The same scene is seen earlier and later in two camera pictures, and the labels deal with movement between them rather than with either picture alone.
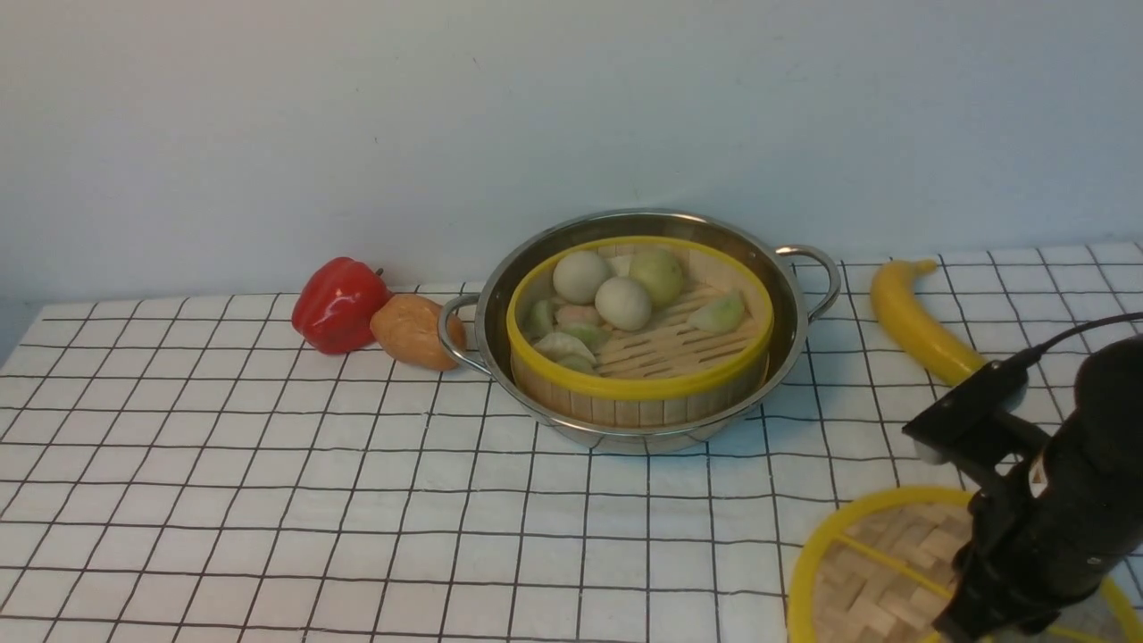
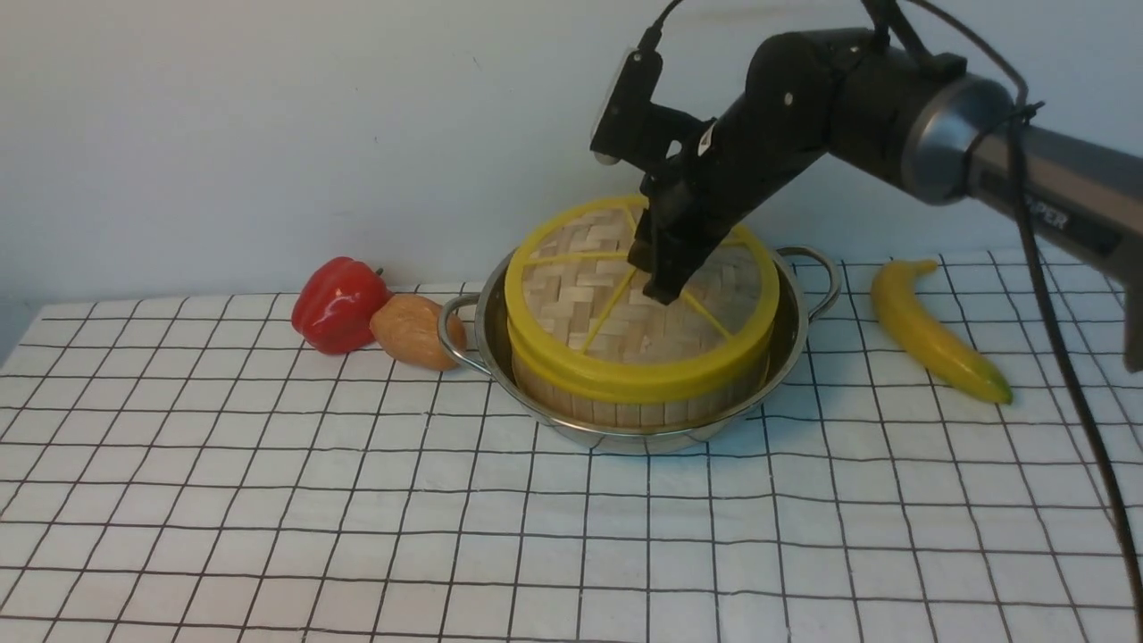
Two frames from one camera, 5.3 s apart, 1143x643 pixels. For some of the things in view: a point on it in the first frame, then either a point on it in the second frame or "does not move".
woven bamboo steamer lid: (878, 569) to (578, 322)
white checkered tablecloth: (196, 472) does not move
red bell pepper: (335, 303) does not move
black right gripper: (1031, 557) to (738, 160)
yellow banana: (913, 329) does not move
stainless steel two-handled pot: (800, 284) does not move
